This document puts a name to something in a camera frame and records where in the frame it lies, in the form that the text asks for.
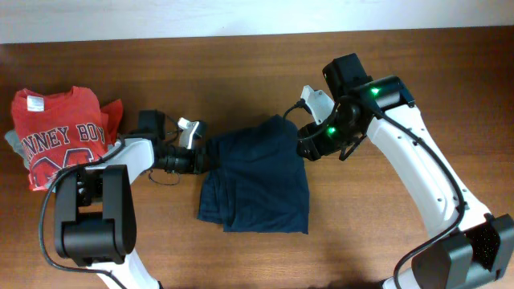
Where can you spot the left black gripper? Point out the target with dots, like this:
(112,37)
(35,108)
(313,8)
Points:
(195,165)

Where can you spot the navy blue shorts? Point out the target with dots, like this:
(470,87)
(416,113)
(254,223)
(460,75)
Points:
(259,183)

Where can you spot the grey folded t-shirt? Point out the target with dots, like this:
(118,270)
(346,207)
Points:
(14,142)

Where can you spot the red printed t-shirt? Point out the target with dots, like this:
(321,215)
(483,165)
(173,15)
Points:
(63,129)

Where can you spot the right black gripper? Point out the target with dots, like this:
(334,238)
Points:
(317,147)

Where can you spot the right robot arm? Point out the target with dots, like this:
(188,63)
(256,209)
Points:
(467,246)

